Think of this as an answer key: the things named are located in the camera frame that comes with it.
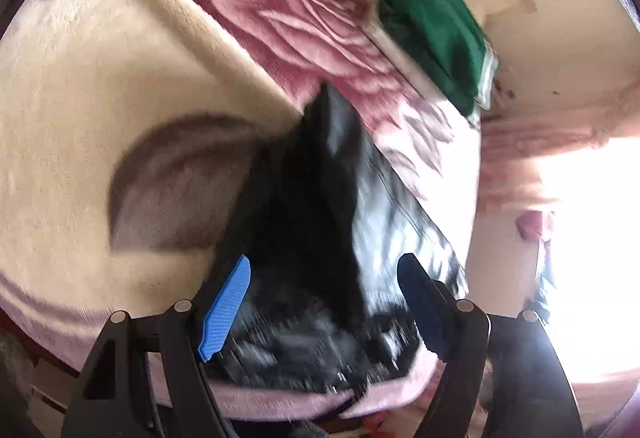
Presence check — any pink curtain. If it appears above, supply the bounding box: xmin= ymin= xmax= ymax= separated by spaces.
xmin=516 ymin=209 xmax=557 ymax=244

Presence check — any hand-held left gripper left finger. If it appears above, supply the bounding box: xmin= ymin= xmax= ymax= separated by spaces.
xmin=60 ymin=255 xmax=251 ymax=438

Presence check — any black garment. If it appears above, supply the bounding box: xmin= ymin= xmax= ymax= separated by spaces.
xmin=202 ymin=82 xmax=469 ymax=395

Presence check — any floral plush blanket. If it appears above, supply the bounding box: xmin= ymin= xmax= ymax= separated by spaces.
xmin=0 ymin=0 xmax=482 ymax=426

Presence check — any folded green garment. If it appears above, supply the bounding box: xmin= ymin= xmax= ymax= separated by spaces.
xmin=377 ymin=0 xmax=499 ymax=115

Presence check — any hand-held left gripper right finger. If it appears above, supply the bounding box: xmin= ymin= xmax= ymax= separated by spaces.
xmin=396 ymin=253 xmax=586 ymax=438

